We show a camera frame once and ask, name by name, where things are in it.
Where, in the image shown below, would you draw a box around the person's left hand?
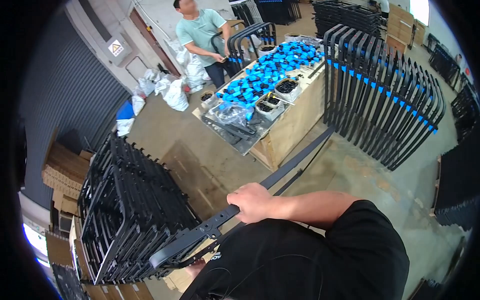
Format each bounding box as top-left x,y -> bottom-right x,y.
185,258 -> 207,280

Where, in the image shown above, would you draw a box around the brown door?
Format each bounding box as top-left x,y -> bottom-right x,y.
129,7 -> 181,78

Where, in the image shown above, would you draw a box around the black curved frames bundle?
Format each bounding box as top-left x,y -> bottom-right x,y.
211,22 -> 277,73

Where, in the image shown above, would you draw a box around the pile of blue plastic clips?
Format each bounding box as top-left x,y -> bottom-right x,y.
217,40 -> 325,121

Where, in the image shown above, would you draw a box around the person's right hand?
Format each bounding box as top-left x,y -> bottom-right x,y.
237,182 -> 277,225

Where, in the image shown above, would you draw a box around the heap of white sacks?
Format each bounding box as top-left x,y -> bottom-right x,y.
131,48 -> 211,113

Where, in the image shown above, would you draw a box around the pallet of black frames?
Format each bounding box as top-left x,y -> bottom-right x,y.
430,125 -> 480,232

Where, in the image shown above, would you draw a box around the stacked cardboard cartons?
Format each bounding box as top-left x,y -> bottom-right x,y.
385,4 -> 427,54

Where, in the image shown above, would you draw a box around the person's body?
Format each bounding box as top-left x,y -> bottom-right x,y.
180,199 -> 410,300

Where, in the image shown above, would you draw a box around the loose black metal bars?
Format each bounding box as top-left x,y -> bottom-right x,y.
201,114 -> 258,145

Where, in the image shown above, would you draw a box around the grey roller shutter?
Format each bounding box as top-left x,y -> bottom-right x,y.
18,9 -> 132,211

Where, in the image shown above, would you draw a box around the yellow-handled tool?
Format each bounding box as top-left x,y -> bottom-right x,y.
266,91 -> 296,107

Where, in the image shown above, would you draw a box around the white bag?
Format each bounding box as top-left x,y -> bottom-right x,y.
116,118 -> 136,137

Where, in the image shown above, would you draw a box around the stack of flat cardboard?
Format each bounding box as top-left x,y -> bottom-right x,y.
41,142 -> 95,217

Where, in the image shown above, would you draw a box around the wooden crate work table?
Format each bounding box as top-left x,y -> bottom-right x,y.
192,56 -> 328,172

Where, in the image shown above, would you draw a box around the grey electrical box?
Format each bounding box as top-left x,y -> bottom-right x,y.
98,35 -> 133,68

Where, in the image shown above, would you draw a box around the long black metal frame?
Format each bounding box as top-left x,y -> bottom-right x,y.
149,125 -> 337,270

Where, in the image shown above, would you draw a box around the rack of black frames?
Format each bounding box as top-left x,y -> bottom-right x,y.
451,74 -> 480,144
428,33 -> 461,91

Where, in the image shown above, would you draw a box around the background stack of black frames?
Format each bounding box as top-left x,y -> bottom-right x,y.
229,0 -> 302,26
312,0 -> 382,39

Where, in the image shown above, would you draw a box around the row of blue-clipped black frames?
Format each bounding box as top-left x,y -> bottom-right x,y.
322,24 -> 447,172

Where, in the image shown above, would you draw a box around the crumpled clear plastic bag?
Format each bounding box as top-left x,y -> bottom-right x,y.
300,35 -> 324,50

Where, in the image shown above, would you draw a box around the blue bag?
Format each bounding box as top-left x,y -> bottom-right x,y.
116,100 -> 135,121

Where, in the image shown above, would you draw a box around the stack of black metal frames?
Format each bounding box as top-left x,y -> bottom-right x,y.
77,132 -> 204,286

